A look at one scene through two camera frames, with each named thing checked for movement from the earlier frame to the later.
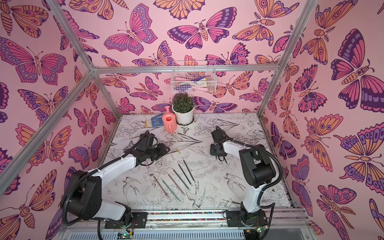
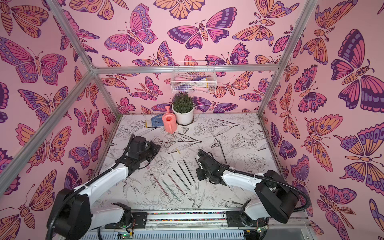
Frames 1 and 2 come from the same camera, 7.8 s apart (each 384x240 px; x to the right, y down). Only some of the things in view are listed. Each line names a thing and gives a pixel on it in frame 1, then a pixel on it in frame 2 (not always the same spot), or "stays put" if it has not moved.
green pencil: (170, 190) stays put
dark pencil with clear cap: (188, 170) stays put
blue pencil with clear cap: (183, 182) stays put
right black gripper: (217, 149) -> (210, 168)
